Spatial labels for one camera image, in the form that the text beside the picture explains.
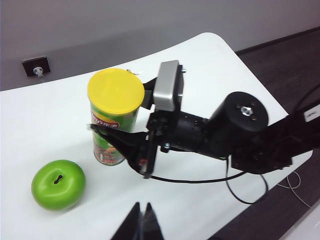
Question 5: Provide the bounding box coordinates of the thin white cable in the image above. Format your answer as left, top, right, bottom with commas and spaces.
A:
277, 171, 313, 208

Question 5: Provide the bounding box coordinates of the green chips can yellow lid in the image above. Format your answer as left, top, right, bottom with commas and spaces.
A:
87, 67, 145, 167

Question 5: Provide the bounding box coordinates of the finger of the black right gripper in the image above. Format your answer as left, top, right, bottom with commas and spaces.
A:
126, 69, 158, 111
86, 122, 151, 173

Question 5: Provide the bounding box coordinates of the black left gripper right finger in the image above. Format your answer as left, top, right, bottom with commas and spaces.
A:
143, 201, 166, 240

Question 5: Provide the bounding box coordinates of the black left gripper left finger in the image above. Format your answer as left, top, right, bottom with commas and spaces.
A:
109, 201, 141, 240

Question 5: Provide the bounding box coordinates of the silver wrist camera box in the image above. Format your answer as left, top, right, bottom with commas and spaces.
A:
152, 59, 187, 113

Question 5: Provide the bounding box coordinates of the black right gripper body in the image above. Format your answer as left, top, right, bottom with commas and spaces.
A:
143, 109, 184, 180

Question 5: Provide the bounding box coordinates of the black cable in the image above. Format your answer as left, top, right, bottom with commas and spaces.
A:
149, 154, 270, 205

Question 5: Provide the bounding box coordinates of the black wall socket plate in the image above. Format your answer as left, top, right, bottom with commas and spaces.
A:
21, 55, 51, 78

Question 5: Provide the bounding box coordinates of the green apple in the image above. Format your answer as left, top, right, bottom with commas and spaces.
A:
30, 159, 87, 211

